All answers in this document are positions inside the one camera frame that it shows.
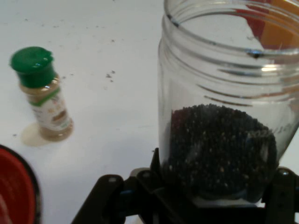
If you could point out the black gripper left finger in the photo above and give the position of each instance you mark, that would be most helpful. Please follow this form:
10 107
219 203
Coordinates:
112 200

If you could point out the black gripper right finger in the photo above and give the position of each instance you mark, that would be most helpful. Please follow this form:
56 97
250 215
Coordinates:
283 198

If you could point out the clear jar with black seeds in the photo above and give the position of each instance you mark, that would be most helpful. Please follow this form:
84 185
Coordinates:
222 144

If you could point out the red bowl with black rim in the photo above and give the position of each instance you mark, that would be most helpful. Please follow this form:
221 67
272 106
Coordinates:
16 186

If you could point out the spice bottle with green cap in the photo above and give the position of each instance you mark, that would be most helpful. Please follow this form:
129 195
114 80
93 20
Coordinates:
46 105

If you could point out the orange foam tile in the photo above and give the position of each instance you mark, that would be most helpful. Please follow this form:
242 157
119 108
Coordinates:
280 30

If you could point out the red foam block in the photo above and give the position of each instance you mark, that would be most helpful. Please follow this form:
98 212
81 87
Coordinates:
254 28

